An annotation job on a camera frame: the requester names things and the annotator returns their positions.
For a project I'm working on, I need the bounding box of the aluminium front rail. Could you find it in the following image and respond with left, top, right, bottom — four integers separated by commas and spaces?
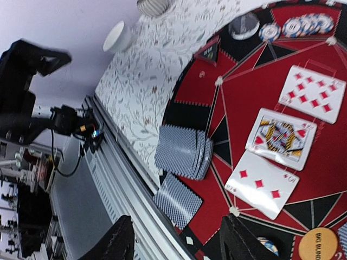
50, 96, 192, 259

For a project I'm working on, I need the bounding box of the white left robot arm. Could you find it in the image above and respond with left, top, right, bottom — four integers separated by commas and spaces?
1, 40, 72, 145

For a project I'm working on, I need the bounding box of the round red black poker mat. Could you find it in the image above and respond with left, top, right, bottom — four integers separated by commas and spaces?
159, 1, 346, 259

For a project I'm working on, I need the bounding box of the white round dish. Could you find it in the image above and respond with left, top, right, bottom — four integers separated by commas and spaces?
102, 21, 132, 54

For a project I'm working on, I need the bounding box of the white blue chip row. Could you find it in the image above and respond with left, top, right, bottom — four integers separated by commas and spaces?
259, 13, 335, 42

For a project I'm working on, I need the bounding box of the three of diamonds card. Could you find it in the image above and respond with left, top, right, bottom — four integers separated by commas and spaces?
224, 151, 299, 220

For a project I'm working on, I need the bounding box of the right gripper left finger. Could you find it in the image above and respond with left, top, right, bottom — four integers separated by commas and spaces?
80, 215, 135, 260

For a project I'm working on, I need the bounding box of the black dealer button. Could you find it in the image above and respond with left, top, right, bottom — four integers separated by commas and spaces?
228, 12, 260, 41

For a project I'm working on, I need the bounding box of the queen of hearts card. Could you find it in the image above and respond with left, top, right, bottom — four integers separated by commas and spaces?
245, 108, 317, 171

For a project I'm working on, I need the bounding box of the blue playing card deck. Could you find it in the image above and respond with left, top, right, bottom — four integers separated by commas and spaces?
153, 173, 203, 230

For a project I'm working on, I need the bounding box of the triangular red black token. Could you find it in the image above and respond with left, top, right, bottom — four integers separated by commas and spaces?
194, 36, 220, 67

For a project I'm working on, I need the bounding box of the blue card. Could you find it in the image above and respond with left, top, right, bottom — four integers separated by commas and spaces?
155, 125, 214, 180
338, 223, 347, 257

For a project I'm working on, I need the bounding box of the white blue chip stack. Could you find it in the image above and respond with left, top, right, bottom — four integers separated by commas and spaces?
257, 237, 279, 256

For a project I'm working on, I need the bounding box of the floral patterned tablecloth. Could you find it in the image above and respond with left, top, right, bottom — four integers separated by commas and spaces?
95, 0, 265, 186

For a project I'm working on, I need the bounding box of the orange big blind button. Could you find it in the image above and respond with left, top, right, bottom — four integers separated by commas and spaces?
298, 227, 338, 260

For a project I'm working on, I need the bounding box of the striped ceramic mug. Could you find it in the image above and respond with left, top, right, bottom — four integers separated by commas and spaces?
137, 0, 170, 17

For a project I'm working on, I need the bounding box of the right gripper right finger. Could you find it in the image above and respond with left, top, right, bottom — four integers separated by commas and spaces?
219, 213, 279, 260

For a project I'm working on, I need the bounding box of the nine of diamonds card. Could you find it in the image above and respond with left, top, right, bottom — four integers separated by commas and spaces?
279, 65, 346, 124

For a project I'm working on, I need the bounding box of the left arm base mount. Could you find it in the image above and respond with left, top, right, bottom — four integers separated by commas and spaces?
50, 105, 104, 153

